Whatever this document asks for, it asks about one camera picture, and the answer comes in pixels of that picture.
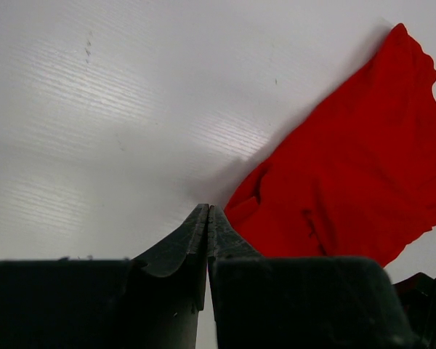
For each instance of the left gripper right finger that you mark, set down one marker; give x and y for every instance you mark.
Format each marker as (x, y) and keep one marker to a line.
(306, 302)

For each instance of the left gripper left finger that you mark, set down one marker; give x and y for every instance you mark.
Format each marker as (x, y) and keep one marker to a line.
(150, 301)

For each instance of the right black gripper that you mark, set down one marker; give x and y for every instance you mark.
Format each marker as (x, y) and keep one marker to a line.
(418, 297)

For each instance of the red t-shirt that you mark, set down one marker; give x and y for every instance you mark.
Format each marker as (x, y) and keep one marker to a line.
(358, 176)

